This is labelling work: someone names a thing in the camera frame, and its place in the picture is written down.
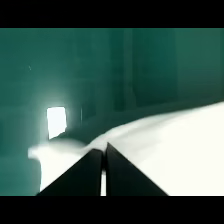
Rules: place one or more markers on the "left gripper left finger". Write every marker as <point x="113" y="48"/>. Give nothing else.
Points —
<point x="85" y="180"/>

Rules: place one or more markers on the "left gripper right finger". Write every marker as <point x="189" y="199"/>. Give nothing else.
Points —
<point x="126" y="178"/>

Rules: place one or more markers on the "white garment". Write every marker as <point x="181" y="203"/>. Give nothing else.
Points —
<point x="180" y="153"/>

